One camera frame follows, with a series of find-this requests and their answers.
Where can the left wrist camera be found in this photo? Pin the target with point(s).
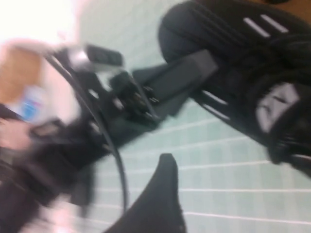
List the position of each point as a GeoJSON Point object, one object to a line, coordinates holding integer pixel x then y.
{"type": "Point", "coordinates": [102, 54]}

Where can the brown cardboard shoe box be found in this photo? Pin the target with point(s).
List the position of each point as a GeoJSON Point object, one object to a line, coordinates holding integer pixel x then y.
{"type": "Point", "coordinates": [298, 9]}

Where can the clear plastic water bottle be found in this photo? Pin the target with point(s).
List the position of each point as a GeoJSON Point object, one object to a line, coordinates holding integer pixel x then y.
{"type": "Point", "coordinates": [31, 106]}

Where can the black sneaker stuffed with paper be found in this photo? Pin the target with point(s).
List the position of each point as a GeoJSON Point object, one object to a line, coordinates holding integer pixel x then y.
{"type": "Point", "coordinates": [218, 29]}

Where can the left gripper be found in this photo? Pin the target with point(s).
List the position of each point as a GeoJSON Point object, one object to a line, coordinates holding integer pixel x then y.
{"type": "Point", "coordinates": [121, 114]}

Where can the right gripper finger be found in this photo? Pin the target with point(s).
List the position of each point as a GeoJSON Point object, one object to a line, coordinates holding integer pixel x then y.
{"type": "Point", "coordinates": [160, 206]}

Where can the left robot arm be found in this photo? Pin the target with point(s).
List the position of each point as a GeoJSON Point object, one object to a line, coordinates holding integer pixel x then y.
{"type": "Point", "coordinates": [48, 157]}

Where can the brown background box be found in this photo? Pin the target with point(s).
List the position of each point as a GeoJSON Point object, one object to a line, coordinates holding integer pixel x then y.
{"type": "Point", "coordinates": [19, 72]}

